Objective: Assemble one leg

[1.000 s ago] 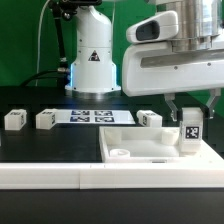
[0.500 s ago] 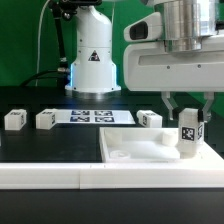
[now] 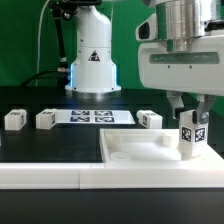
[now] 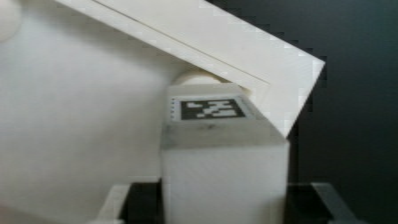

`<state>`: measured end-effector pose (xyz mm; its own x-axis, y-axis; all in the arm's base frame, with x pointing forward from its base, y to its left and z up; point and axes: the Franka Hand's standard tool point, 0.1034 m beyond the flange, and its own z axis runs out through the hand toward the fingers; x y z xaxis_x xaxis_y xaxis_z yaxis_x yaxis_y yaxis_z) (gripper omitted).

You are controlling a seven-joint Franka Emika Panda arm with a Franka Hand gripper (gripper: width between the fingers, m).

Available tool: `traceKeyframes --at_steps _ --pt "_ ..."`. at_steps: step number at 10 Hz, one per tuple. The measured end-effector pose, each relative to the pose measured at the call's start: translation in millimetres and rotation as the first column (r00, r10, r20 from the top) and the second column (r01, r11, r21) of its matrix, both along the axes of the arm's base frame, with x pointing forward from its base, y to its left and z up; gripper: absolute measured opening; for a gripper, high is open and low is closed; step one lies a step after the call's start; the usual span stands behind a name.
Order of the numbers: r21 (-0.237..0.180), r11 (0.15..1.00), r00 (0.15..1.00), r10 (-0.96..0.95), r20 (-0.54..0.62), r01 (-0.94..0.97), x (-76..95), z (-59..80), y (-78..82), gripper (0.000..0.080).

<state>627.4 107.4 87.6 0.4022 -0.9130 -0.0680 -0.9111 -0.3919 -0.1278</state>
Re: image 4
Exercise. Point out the white square tabletop part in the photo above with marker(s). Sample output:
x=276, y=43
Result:
x=83, y=82

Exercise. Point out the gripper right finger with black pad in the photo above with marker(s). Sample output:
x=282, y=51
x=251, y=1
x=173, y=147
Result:
x=315, y=205

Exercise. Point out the white table leg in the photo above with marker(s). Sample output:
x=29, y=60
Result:
x=225, y=156

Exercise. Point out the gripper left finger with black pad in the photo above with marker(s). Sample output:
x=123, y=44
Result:
x=134, y=206

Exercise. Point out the white L-shaped obstacle fence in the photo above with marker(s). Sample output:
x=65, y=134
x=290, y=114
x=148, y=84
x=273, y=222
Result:
x=237, y=51

